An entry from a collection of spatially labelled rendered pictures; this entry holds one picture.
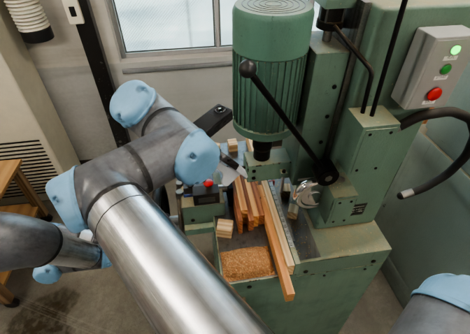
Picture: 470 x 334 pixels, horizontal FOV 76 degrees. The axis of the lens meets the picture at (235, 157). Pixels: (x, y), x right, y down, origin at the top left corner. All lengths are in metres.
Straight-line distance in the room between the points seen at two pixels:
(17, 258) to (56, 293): 1.39
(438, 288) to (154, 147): 0.34
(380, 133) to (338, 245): 0.48
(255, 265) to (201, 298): 0.60
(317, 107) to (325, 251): 0.50
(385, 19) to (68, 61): 1.86
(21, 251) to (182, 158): 0.40
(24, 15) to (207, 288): 1.81
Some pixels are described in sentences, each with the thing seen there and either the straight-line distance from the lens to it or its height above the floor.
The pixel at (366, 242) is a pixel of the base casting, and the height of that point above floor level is 0.80.
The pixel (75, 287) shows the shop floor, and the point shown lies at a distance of 2.07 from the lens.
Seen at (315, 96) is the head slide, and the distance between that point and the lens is 0.76.
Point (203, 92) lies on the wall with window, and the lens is 2.22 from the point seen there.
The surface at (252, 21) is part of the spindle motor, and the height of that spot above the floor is 1.49.
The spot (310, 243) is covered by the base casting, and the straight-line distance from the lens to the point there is 1.08.
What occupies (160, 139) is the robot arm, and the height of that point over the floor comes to 1.43.
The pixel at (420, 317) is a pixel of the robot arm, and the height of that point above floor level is 1.43.
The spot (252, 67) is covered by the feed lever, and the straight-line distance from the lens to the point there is 0.58.
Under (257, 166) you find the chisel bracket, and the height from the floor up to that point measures 1.07.
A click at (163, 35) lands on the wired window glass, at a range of 2.12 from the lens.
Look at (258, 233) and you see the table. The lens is 0.95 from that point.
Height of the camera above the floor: 1.68
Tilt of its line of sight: 42 degrees down
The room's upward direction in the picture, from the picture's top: straight up
